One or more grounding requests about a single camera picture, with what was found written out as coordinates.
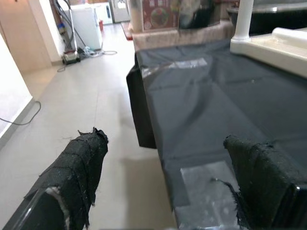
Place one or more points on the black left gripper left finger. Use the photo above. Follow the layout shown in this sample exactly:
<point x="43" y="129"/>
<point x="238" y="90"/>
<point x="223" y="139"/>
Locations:
<point x="72" y="172"/>

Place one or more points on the beige patterned cloth cover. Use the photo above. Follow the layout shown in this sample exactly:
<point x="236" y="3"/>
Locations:
<point x="180" y="37"/>

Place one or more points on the cream plastic children table top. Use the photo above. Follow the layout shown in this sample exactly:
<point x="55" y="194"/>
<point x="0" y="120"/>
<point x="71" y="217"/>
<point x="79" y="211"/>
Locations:
<point x="275" y="55"/>

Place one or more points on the white plastic table leg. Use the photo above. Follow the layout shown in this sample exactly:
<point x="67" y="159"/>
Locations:
<point x="243" y="19"/>

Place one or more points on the black plastic bag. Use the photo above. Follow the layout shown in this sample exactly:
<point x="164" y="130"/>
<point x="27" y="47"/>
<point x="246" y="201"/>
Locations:
<point x="199" y="16"/>

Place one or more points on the clear tape cross patch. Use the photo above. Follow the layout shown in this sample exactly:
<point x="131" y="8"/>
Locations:
<point x="204" y="187"/>

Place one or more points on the black tablecloth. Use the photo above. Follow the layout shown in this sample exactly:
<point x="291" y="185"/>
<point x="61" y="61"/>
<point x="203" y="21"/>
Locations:
<point x="216" y="107"/>

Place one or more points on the black wok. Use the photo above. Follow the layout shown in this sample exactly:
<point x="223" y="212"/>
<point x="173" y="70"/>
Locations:
<point x="275" y="19"/>

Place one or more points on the white cabinet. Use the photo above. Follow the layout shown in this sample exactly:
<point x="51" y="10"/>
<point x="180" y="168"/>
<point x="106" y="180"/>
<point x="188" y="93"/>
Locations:
<point x="86" y="26"/>

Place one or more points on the small floor appliance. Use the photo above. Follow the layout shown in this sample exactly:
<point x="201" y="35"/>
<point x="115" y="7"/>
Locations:
<point x="70" y="57"/>

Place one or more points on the small red canister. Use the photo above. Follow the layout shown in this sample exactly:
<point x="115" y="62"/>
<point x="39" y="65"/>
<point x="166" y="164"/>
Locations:
<point x="101" y="25"/>

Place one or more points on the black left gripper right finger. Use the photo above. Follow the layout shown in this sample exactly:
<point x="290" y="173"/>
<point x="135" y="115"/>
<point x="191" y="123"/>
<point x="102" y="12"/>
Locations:
<point x="268" y="182"/>

